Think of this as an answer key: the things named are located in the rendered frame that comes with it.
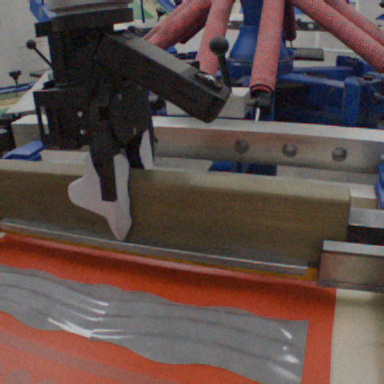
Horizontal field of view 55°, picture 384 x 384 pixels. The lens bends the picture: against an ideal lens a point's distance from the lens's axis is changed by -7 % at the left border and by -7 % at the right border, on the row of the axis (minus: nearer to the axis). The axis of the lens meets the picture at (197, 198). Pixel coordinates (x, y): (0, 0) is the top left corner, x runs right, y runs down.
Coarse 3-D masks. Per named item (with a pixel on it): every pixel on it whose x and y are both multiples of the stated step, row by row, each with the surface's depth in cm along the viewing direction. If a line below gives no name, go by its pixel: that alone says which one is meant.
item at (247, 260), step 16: (0, 224) 43; (16, 224) 43; (32, 224) 42; (48, 224) 42; (64, 240) 41; (80, 240) 40; (96, 240) 40; (112, 240) 39; (128, 240) 39; (144, 240) 39; (160, 256) 38; (176, 256) 37; (192, 256) 37; (208, 256) 36; (224, 256) 36; (240, 256) 36; (256, 256) 36; (272, 256) 36; (288, 272) 34; (304, 272) 34
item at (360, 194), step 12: (156, 168) 56; (168, 168) 56; (180, 168) 56; (288, 180) 51; (300, 180) 51; (312, 180) 50; (360, 192) 47; (372, 192) 47; (360, 204) 46; (372, 204) 46
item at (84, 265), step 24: (0, 240) 47; (24, 240) 47; (24, 264) 42; (48, 264) 42; (72, 264) 42; (96, 264) 42; (120, 264) 42; (120, 288) 39; (0, 312) 35; (48, 336) 33; (72, 336) 33
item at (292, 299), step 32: (128, 288) 38; (160, 288) 38; (192, 288) 38; (224, 288) 38; (256, 288) 38; (288, 288) 37; (320, 288) 37; (320, 320) 33; (96, 352) 31; (128, 352) 31; (320, 352) 30
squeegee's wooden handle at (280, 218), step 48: (0, 192) 43; (48, 192) 40; (144, 192) 37; (192, 192) 35; (240, 192) 34; (288, 192) 33; (336, 192) 32; (192, 240) 38; (240, 240) 36; (288, 240) 34; (336, 240) 33
